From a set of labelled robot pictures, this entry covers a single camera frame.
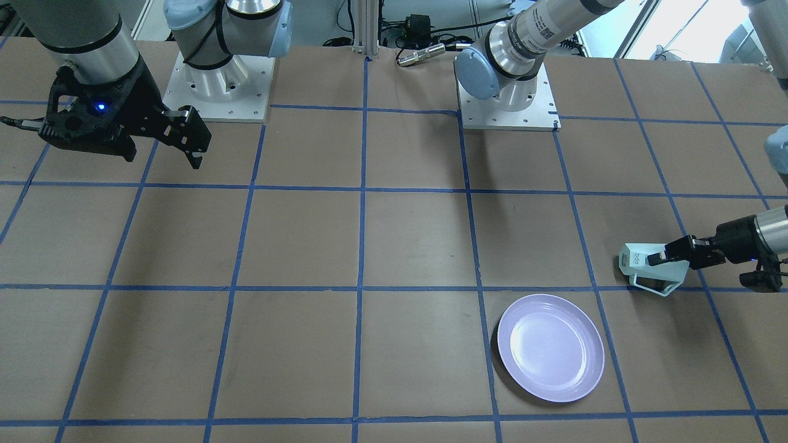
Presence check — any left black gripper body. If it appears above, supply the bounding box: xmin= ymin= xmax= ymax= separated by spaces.
xmin=712 ymin=214 xmax=786 ymax=293

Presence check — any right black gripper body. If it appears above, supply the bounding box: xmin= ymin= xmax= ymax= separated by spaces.
xmin=37 ymin=58 xmax=167 ymax=162

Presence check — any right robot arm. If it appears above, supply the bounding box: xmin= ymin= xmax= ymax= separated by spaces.
xmin=2 ymin=1 xmax=293 ymax=169

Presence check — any lavender plate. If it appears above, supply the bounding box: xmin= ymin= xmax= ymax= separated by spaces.
xmin=496 ymin=293 xmax=605 ymax=403

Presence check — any small black connector box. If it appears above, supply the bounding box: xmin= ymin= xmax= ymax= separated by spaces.
xmin=403 ymin=14 xmax=432 ymax=49

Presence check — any silver metal cylinder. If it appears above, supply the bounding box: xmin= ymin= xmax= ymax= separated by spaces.
xmin=396 ymin=43 xmax=446 ymax=68

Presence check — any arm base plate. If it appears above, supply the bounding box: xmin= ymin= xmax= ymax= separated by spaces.
xmin=457 ymin=64 xmax=562 ymax=132
xmin=163 ymin=54 xmax=278 ymax=124

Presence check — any black cable bundle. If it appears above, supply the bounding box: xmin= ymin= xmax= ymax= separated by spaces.
xmin=323 ymin=12 xmax=512 ymax=50

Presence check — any aluminium frame post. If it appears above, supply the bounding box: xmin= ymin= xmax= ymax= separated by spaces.
xmin=347 ymin=1 xmax=382 ymax=59

